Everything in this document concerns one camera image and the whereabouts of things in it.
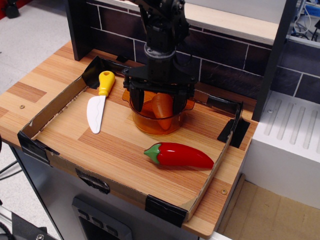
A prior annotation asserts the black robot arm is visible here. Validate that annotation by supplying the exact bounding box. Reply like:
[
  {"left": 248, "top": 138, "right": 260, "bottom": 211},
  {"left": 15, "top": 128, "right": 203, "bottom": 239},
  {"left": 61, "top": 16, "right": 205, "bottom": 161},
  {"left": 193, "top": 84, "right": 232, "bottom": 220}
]
[{"left": 122, "top": 0, "right": 197, "bottom": 114}]

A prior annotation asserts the transparent orange toy pot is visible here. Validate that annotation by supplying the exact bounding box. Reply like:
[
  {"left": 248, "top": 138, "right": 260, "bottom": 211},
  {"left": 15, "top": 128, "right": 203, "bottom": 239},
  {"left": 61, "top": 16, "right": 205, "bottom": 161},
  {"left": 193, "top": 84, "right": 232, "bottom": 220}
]
[{"left": 122, "top": 90, "right": 195, "bottom": 135}]

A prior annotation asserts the grey oven control panel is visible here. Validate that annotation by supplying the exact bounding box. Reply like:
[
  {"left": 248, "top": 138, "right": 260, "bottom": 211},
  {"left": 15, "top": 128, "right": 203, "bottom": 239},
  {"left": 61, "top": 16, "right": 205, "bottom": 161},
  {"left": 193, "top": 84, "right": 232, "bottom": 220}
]
[{"left": 72, "top": 197, "right": 133, "bottom": 240}]

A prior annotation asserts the red toy chili pepper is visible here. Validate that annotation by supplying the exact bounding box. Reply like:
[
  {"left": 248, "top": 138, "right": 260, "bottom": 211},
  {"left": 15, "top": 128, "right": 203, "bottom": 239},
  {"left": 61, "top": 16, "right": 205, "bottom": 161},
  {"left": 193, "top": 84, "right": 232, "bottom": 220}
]
[{"left": 143, "top": 142, "right": 214, "bottom": 169}]

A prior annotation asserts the orange toy carrot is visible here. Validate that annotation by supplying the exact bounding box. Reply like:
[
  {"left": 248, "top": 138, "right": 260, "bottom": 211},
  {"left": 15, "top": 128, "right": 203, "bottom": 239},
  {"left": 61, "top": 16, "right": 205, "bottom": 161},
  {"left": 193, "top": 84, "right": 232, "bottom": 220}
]
[{"left": 151, "top": 93, "right": 173, "bottom": 130}]

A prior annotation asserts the wooden shelf board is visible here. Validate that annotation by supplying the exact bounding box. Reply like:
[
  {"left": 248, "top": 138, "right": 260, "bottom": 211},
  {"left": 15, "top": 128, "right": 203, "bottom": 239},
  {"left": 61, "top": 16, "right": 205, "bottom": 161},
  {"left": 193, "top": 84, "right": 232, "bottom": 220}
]
[{"left": 117, "top": 0, "right": 280, "bottom": 46}]

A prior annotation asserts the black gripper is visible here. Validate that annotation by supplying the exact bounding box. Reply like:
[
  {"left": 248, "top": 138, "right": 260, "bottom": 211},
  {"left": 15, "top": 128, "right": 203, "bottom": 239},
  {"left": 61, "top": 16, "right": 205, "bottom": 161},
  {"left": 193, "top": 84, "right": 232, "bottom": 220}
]
[{"left": 122, "top": 48, "right": 196, "bottom": 115}]

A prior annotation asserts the grey shelf post right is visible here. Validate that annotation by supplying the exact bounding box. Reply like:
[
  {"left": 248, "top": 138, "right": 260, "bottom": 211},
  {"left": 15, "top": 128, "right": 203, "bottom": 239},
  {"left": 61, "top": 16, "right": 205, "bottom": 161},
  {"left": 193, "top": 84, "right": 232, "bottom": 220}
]
[{"left": 252, "top": 0, "right": 298, "bottom": 122}]

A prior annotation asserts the dark shelf post left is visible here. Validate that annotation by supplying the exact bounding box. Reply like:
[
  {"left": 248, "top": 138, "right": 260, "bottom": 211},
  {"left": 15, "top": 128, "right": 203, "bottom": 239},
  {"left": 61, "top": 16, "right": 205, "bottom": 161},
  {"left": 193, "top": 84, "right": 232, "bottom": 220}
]
[{"left": 63, "top": 0, "right": 98, "bottom": 61}]

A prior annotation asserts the yellow white toy knife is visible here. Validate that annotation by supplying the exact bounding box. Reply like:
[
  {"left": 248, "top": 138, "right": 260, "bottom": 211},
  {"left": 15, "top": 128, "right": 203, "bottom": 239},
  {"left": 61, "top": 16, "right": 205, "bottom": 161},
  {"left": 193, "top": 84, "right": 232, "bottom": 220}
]
[{"left": 86, "top": 71, "right": 115, "bottom": 134}]

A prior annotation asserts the white toy sink drainboard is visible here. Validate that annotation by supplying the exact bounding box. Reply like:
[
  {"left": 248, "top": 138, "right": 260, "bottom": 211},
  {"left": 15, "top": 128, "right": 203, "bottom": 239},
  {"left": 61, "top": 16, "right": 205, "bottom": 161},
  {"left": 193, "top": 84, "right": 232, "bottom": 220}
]
[{"left": 242, "top": 91, "right": 320, "bottom": 209}]

